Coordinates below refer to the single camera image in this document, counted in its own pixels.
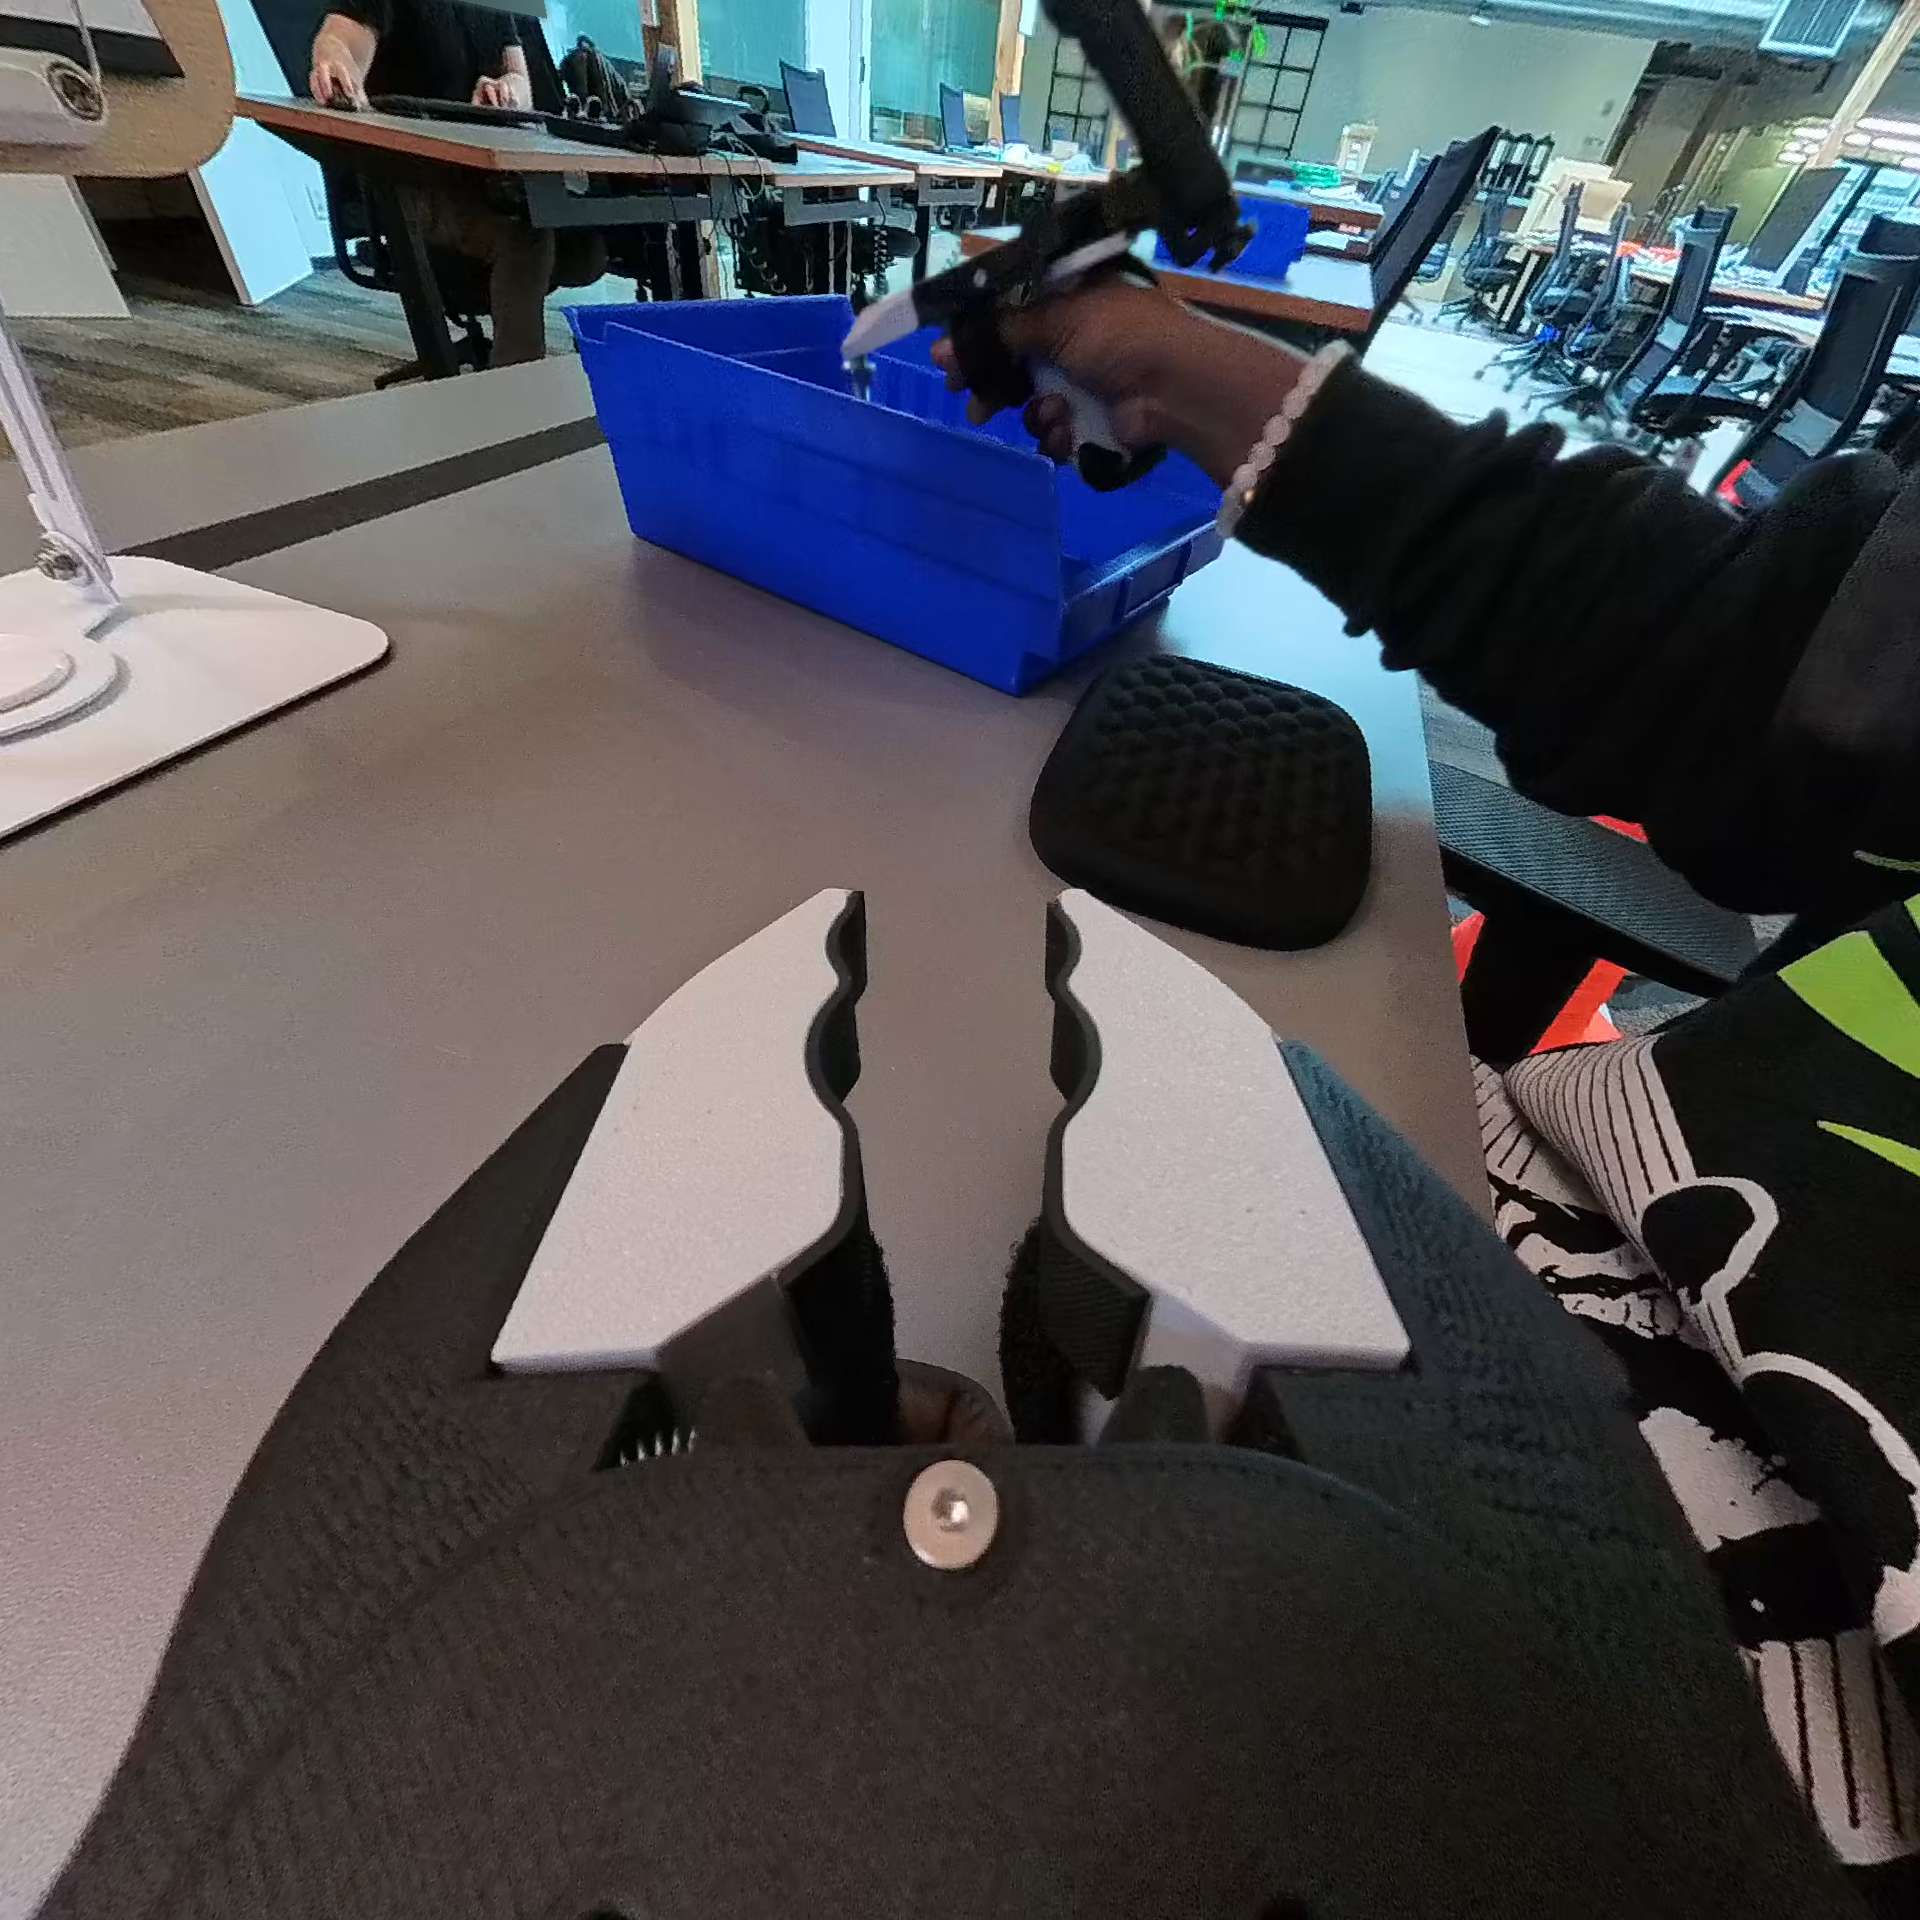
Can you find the person's right hand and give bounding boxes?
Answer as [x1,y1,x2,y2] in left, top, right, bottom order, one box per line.
[928,284,1319,484]

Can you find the black chair armrest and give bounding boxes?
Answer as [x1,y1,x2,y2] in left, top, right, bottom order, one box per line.
[1424,758,1759,994]

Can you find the black honeycomb wrist rest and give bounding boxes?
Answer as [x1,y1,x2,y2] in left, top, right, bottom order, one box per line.
[1030,654,1374,954]

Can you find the blue plastic bin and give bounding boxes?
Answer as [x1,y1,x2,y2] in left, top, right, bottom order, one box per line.
[1156,192,1308,284]
[562,294,1226,697]

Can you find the person's right forearm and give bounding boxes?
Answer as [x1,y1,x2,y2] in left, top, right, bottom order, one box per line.
[1230,357,1920,920]

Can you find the black white patterned pants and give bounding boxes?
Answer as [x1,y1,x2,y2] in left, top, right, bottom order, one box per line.
[1478,1035,1920,1868]

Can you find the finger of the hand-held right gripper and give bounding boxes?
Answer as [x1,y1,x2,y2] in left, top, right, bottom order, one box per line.
[839,229,1146,373]

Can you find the white poster stand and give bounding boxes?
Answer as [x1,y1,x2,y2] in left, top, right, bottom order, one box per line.
[0,300,392,843]

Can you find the white bead bracelet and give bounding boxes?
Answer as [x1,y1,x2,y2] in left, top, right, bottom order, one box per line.
[1217,342,1355,537]

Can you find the black framed instruction sign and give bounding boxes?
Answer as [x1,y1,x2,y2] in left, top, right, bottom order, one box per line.
[1364,127,1503,350]

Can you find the black backpack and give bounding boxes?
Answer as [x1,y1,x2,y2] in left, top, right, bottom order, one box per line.
[557,34,643,127]

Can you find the wood-topped office desk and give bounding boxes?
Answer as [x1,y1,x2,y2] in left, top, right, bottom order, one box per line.
[238,93,918,387]
[958,225,1380,338]

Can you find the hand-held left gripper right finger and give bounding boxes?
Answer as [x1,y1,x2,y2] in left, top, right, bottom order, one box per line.
[997,887,1410,1451]

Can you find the row of black office chairs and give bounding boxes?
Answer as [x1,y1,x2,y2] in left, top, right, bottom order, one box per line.
[1410,136,1920,512]

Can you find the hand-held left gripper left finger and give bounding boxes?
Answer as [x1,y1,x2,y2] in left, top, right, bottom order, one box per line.
[490,887,902,1451]

